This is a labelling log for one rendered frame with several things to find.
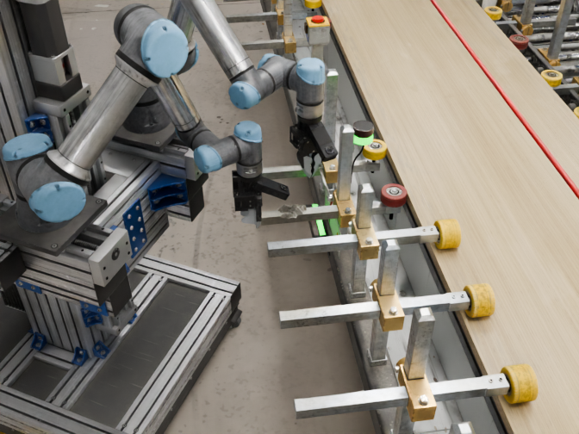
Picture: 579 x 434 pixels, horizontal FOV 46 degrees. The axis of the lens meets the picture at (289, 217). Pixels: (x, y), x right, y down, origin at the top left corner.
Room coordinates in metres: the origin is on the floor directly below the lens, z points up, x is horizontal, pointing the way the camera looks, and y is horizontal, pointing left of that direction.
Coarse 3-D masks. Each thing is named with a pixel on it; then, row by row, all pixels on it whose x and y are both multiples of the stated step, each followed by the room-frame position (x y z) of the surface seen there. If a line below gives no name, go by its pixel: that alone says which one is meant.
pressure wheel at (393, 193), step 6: (384, 186) 1.66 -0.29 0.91; (390, 186) 1.66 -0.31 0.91; (396, 186) 1.66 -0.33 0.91; (402, 186) 1.66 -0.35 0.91; (384, 192) 1.63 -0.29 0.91; (390, 192) 1.63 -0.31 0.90; (396, 192) 1.63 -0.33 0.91; (402, 192) 1.63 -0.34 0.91; (384, 198) 1.61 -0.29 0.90; (390, 198) 1.60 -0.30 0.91; (396, 198) 1.60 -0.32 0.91; (402, 198) 1.60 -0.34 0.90; (384, 204) 1.61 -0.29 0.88; (390, 204) 1.60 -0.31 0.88; (396, 204) 1.60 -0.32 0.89; (402, 204) 1.61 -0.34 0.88; (390, 216) 1.63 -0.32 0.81
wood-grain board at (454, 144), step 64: (384, 0) 3.11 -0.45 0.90; (448, 0) 3.10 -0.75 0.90; (384, 64) 2.47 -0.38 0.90; (448, 64) 2.47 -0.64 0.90; (512, 64) 2.47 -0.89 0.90; (384, 128) 2.00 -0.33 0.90; (448, 128) 1.99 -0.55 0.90; (512, 128) 1.99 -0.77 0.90; (576, 128) 1.99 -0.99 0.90; (448, 192) 1.64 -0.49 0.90; (512, 192) 1.63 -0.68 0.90; (448, 256) 1.35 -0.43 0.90; (512, 256) 1.35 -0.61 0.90; (576, 256) 1.35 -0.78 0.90; (512, 320) 1.12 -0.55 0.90; (576, 320) 1.12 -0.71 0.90; (576, 384) 0.93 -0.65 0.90
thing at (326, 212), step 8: (312, 208) 1.61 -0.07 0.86; (320, 208) 1.61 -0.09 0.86; (328, 208) 1.61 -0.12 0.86; (336, 208) 1.61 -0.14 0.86; (376, 208) 1.61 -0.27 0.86; (384, 208) 1.62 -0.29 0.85; (392, 208) 1.62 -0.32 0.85; (400, 208) 1.62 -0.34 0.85; (264, 216) 1.57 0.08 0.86; (272, 216) 1.57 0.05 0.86; (280, 216) 1.57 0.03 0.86; (296, 216) 1.58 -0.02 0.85; (304, 216) 1.58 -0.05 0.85; (312, 216) 1.59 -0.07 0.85; (320, 216) 1.59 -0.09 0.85; (328, 216) 1.59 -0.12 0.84; (336, 216) 1.60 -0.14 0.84; (264, 224) 1.57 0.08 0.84; (272, 224) 1.57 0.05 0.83
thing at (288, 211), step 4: (284, 204) 1.60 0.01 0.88; (296, 204) 1.62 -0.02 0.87; (280, 208) 1.60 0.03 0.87; (284, 208) 1.60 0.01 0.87; (288, 208) 1.60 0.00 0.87; (292, 208) 1.59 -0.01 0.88; (296, 208) 1.59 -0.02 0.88; (300, 208) 1.60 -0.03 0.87; (304, 208) 1.60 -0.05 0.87; (280, 212) 1.59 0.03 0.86; (284, 212) 1.59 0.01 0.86; (288, 212) 1.59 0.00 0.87; (292, 212) 1.58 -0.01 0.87; (296, 212) 1.58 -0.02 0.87; (300, 212) 1.58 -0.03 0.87; (284, 216) 1.56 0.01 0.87; (288, 216) 1.56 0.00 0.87; (292, 216) 1.57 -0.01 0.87
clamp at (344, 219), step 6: (336, 192) 1.68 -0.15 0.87; (336, 198) 1.65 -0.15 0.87; (336, 204) 1.63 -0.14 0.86; (342, 204) 1.62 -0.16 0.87; (348, 204) 1.62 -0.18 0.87; (342, 210) 1.59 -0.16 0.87; (354, 210) 1.59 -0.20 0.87; (342, 216) 1.56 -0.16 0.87; (348, 216) 1.57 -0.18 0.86; (342, 222) 1.56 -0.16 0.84; (348, 222) 1.57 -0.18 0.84
